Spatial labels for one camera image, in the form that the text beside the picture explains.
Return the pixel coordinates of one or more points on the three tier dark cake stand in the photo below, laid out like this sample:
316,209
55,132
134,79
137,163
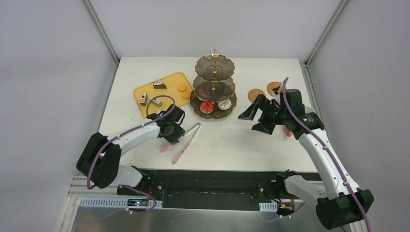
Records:
214,71

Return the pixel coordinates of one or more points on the white glazed donut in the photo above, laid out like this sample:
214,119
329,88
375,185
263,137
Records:
225,104

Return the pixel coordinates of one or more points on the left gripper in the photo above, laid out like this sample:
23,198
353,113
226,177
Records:
174,137

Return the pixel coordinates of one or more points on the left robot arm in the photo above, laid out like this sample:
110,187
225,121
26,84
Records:
100,159

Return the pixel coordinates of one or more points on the right aluminium frame post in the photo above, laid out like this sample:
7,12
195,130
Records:
326,31

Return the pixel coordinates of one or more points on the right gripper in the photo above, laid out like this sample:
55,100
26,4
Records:
265,113

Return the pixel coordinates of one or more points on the woven round coaster right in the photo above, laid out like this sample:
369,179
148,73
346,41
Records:
274,88

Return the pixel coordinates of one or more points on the chocolate cake slice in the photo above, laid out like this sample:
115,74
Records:
158,84

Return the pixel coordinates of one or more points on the aluminium frame post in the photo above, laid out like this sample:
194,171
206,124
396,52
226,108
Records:
326,31
101,30

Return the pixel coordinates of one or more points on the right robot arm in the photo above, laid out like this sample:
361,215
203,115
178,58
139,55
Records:
342,201

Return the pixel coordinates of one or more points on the green layered cake piece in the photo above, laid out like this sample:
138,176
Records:
156,102

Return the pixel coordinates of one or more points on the woven round coaster left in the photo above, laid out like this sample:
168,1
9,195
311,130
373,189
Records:
254,93

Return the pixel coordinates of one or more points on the red strawberry tart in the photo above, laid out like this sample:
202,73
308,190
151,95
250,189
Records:
206,107

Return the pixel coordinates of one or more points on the pink handled metal tongs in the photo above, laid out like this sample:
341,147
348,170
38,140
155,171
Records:
195,128

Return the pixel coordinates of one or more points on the yellow serving tray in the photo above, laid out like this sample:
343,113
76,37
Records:
172,82

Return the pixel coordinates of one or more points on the orange macaron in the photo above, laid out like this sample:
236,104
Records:
185,95
182,88

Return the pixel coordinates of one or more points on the black mounting base plate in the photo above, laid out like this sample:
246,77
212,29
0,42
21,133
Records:
214,190

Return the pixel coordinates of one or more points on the pink frosted donut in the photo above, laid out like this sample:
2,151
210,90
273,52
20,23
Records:
209,94

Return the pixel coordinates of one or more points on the left aluminium frame post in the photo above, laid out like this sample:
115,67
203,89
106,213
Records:
101,30

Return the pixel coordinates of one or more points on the woven round coaster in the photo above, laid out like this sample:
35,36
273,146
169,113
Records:
274,88
254,93

